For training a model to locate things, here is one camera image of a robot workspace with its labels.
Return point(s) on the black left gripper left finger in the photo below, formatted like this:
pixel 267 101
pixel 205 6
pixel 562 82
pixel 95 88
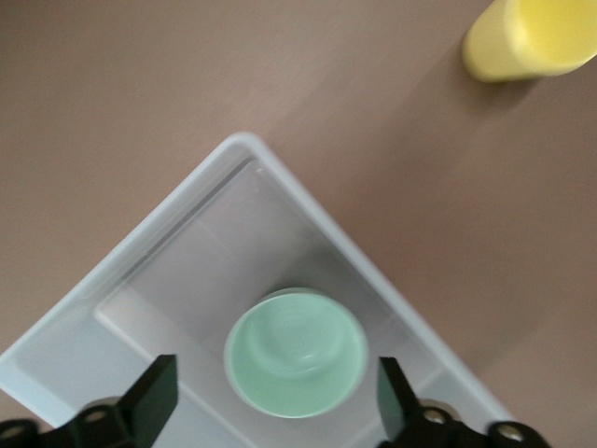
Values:
pixel 140 420

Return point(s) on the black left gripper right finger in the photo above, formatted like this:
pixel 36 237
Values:
pixel 420 424

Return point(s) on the light green bowl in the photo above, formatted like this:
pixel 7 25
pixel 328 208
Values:
pixel 294 354

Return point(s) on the yellow plastic cup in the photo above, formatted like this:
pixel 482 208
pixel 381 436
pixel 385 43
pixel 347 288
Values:
pixel 513 42

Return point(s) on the translucent plastic bin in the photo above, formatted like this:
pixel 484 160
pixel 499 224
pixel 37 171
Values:
pixel 289 224

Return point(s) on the brown table cover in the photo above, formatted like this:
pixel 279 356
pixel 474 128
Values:
pixel 140 93

